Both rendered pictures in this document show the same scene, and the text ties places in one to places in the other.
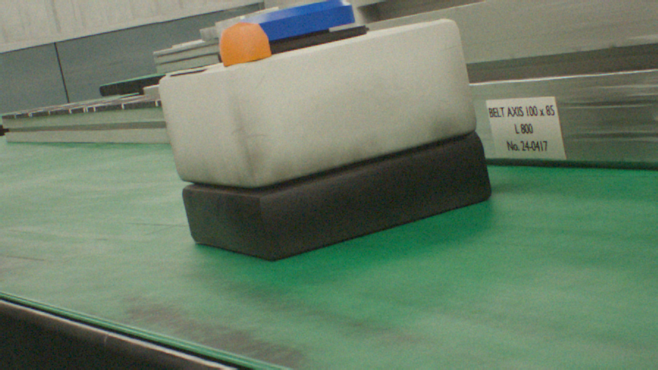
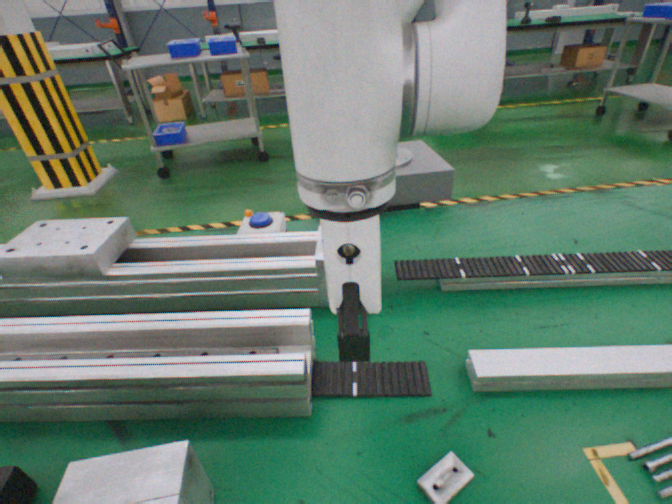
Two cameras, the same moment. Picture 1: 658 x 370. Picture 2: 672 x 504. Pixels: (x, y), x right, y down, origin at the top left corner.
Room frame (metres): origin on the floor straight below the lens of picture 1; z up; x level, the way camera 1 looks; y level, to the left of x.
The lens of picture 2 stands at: (0.85, -0.49, 1.19)
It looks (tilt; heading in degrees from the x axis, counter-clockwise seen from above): 35 degrees down; 116
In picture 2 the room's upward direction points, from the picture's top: 4 degrees counter-clockwise
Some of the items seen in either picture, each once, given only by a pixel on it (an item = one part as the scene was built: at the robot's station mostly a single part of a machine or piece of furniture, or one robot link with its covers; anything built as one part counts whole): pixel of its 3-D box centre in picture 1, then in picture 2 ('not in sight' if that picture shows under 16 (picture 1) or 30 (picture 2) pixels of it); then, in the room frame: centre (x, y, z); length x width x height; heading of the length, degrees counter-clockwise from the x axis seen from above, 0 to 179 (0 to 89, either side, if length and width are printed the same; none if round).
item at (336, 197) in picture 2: not in sight; (346, 181); (0.72, -0.22, 1.06); 0.09 x 0.08 x 0.03; 113
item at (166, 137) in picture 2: not in sight; (194, 103); (-1.68, 2.01, 0.50); 1.03 x 0.55 x 1.01; 42
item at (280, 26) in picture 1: (297, 36); (260, 220); (0.43, 0.01, 0.84); 0.04 x 0.04 x 0.02
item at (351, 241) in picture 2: not in sight; (349, 241); (0.72, -0.22, 1.00); 0.10 x 0.07 x 0.11; 113
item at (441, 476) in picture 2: not in sight; (445, 479); (0.85, -0.30, 0.78); 0.05 x 0.03 x 0.01; 59
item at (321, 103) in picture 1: (339, 125); (263, 237); (0.44, 0.00, 0.81); 0.10 x 0.08 x 0.06; 113
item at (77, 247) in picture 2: not in sight; (72, 253); (0.23, -0.22, 0.87); 0.16 x 0.11 x 0.07; 23
